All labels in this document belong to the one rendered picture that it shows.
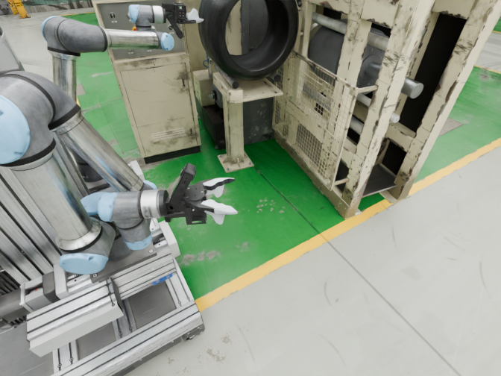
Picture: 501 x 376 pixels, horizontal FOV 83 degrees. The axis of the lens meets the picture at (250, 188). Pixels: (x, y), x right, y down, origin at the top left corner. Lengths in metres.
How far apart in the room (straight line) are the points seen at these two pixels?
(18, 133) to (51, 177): 0.14
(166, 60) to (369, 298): 2.11
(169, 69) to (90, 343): 1.82
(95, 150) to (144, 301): 0.96
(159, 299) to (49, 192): 0.96
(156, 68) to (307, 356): 2.11
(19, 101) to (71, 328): 0.74
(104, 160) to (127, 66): 1.57
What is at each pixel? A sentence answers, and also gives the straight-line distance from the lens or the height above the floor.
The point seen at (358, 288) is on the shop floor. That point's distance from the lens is 1.90.
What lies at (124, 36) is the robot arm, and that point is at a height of 1.25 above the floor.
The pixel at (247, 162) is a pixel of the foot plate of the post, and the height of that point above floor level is 0.01.
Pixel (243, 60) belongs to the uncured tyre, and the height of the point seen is 0.95.
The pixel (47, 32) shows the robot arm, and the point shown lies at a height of 1.29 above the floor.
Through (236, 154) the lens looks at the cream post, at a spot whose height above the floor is 0.12.
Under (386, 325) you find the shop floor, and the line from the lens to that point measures 1.85.
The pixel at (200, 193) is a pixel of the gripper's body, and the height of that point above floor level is 1.07.
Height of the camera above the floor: 1.58
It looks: 42 degrees down
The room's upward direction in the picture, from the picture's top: straight up
